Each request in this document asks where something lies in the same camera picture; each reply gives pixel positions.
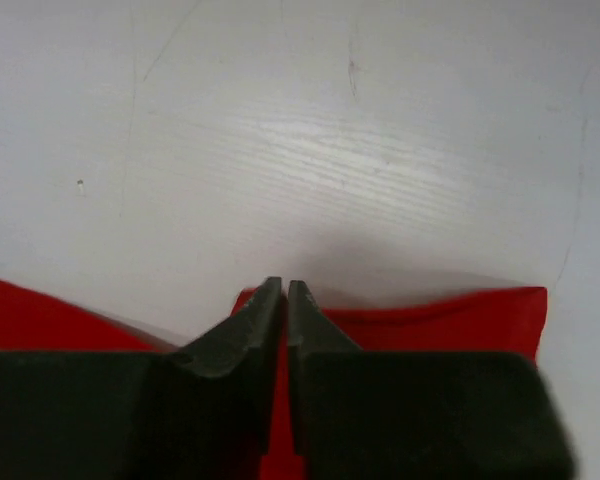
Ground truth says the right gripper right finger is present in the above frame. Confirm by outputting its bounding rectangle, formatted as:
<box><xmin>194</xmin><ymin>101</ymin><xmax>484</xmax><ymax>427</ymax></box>
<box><xmin>287</xmin><ymin>281</ymin><xmax>577</xmax><ymax>479</ymax></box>

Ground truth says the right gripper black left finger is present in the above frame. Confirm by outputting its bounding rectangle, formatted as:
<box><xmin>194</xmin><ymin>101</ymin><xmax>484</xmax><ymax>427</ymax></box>
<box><xmin>0</xmin><ymin>277</ymin><xmax>283</xmax><ymax>479</ymax></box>

